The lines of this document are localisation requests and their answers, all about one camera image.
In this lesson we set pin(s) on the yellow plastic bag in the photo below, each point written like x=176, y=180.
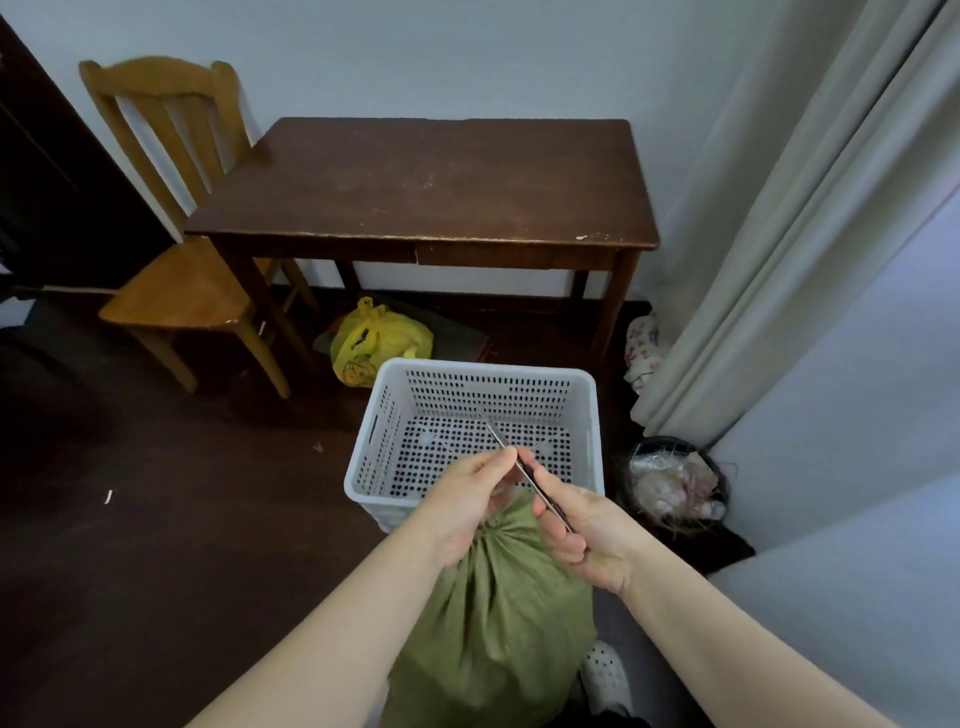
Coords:
x=382, y=337

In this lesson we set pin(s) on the white plastic perforated basket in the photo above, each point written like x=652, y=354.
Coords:
x=480, y=364

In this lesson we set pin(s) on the person's left forearm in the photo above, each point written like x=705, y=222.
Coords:
x=337, y=645

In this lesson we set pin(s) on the beige curtain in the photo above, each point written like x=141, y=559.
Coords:
x=787, y=225

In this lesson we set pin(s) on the person's right hand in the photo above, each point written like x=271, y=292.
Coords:
x=600, y=532

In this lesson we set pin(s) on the slim metal utility knife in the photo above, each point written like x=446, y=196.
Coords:
x=501, y=442

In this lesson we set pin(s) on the black trash bin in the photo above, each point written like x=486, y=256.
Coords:
x=624, y=491

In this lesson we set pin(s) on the person's right forearm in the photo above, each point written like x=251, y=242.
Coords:
x=735, y=660

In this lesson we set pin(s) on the person's left hand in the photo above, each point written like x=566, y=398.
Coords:
x=457, y=502

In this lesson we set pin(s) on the dark wooden door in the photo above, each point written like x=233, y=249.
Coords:
x=45, y=187

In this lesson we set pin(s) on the green woven sack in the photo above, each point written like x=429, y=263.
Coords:
x=502, y=622

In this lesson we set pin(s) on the person's right white shoe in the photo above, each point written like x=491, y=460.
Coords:
x=604, y=675

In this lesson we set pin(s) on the white red floral cloth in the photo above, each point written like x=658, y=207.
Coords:
x=643, y=352

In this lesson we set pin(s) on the light wooden chair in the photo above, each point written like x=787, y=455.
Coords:
x=180, y=292

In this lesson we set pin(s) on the dark brown wooden table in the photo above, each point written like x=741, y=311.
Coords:
x=450, y=180

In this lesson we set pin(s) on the white sheer curtain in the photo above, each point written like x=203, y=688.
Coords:
x=862, y=450

